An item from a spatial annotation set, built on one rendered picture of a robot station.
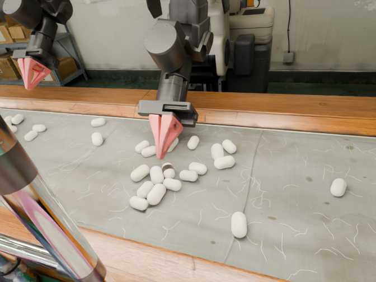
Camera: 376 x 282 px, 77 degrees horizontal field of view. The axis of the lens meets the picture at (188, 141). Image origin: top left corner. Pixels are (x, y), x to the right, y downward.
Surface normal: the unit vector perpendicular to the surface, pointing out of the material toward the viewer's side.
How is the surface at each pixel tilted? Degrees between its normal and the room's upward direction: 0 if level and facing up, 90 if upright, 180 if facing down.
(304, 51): 90
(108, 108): 45
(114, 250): 0
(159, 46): 38
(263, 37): 90
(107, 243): 0
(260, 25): 90
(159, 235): 0
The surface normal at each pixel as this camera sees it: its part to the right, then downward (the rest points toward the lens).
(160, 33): -0.24, -0.25
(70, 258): 0.45, 0.50
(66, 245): 0.70, 0.36
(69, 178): -0.11, -0.79
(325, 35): -0.31, 0.61
